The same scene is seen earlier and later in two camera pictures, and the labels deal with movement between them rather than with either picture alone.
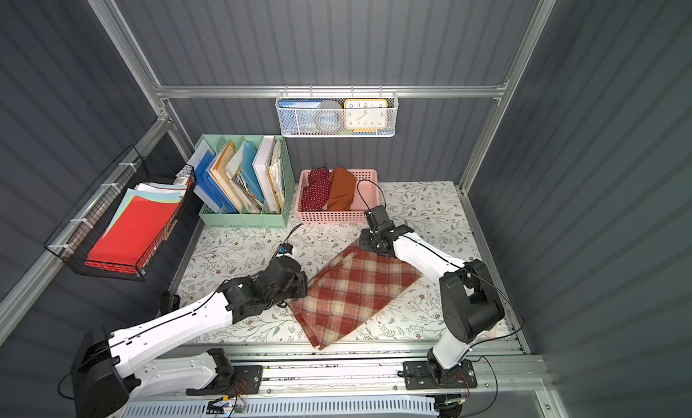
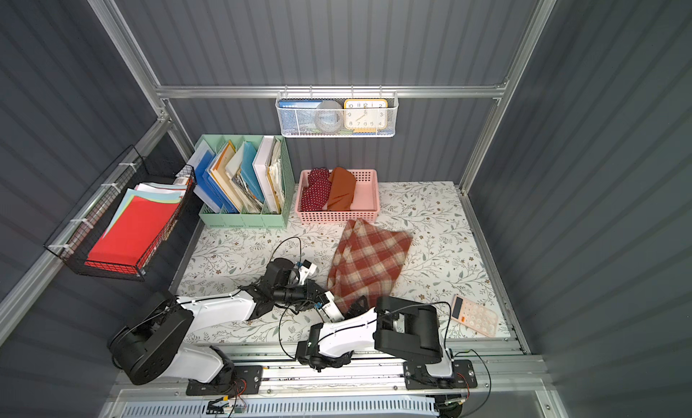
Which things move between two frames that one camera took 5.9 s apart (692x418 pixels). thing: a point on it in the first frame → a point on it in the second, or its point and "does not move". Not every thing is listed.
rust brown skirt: x=341 y=191 does not move
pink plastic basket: x=337 y=196 does not move
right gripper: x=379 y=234 → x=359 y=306
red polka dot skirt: x=316 y=194 does not move
